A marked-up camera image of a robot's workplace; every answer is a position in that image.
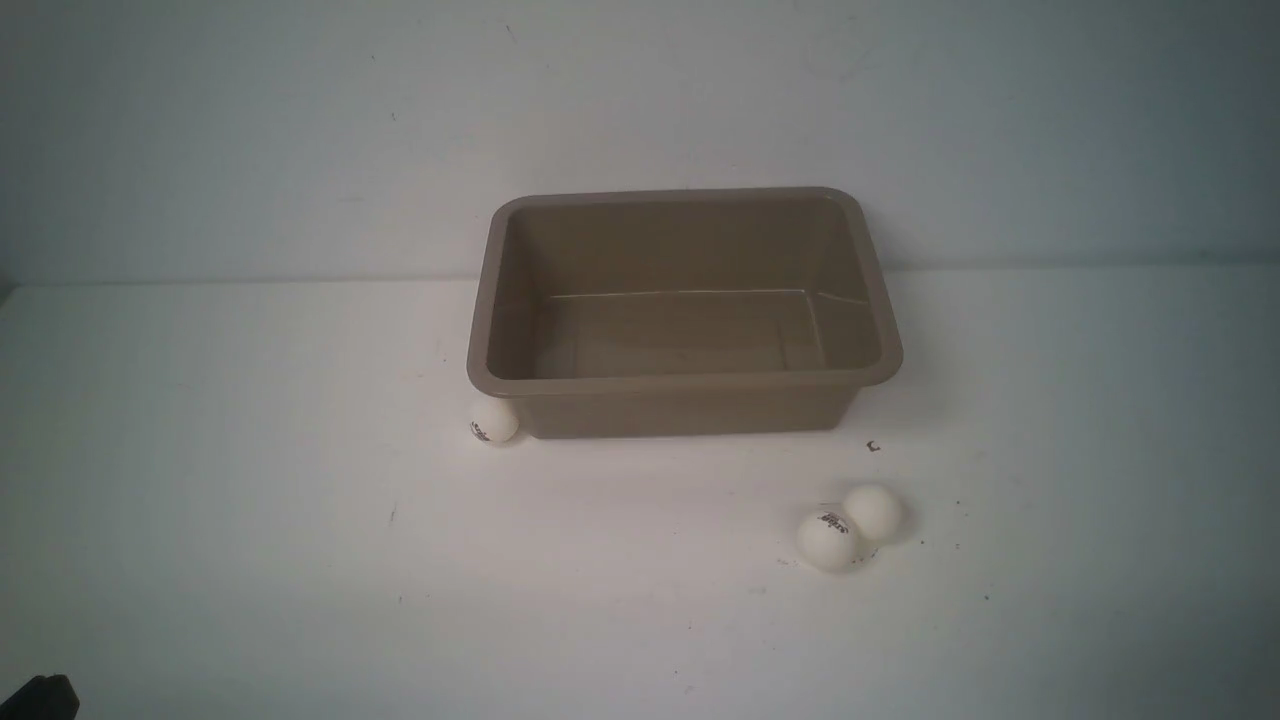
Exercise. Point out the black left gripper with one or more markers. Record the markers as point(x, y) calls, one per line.
point(42, 698)

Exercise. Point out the tan plastic storage bin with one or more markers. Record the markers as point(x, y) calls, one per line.
point(681, 312)

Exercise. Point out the white ping-pong ball with logo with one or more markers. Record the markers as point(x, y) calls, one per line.
point(827, 542)

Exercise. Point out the plain white ping-pong ball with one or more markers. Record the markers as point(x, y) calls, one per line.
point(876, 512)

